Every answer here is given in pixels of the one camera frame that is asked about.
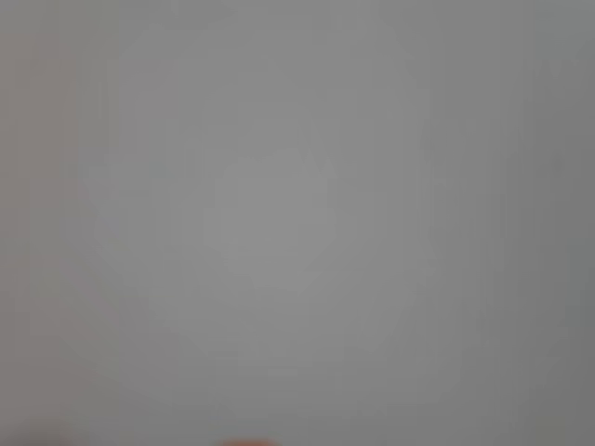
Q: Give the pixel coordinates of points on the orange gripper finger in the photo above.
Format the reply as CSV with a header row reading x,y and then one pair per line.
x,y
248,442

